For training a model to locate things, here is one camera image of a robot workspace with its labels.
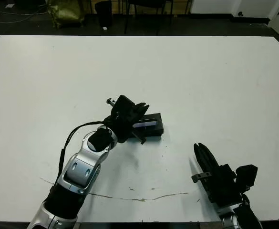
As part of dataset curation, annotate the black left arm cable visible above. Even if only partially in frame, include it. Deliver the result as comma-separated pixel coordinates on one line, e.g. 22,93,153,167
58,120,113,184

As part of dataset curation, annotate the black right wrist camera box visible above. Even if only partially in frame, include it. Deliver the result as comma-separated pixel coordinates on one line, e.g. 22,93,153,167
235,164,258,191

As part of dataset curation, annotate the black office chair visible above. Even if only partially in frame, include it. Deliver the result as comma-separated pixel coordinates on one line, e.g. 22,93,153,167
124,0,175,36

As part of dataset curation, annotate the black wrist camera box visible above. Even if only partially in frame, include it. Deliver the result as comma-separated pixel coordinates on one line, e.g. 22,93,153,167
106,94,137,120
235,164,258,191

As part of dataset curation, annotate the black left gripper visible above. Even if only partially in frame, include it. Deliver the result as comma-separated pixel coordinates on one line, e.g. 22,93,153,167
104,102,150,146

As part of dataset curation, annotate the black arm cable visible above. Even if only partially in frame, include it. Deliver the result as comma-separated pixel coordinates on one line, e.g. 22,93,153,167
58,120,113,184
240,190,251,208

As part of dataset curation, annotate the large crinkled plastic bag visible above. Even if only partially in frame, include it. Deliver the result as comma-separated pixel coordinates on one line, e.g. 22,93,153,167
47,0,85,29

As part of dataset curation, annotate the black box lid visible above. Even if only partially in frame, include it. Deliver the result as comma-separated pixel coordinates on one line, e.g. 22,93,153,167
132,113,165,137

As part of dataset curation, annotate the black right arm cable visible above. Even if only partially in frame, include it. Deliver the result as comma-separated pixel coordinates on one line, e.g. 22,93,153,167
240,190,251,208

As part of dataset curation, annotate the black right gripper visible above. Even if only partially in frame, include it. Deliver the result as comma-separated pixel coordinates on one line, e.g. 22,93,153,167
191,143,244,208

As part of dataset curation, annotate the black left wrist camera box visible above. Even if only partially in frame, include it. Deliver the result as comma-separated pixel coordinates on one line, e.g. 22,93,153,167
106,94,137,120

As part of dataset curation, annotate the black waste bin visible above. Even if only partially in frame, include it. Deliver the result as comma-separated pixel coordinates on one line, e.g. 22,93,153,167
95,0,113,28

